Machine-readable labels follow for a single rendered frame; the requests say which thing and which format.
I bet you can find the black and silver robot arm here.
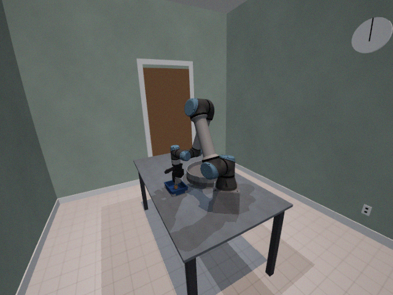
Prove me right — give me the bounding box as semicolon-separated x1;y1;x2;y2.
170;98;237;191

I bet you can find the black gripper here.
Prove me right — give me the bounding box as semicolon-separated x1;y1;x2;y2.
172;163;184;186

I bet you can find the blue open crate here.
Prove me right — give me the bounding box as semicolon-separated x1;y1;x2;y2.
164;180;189;197

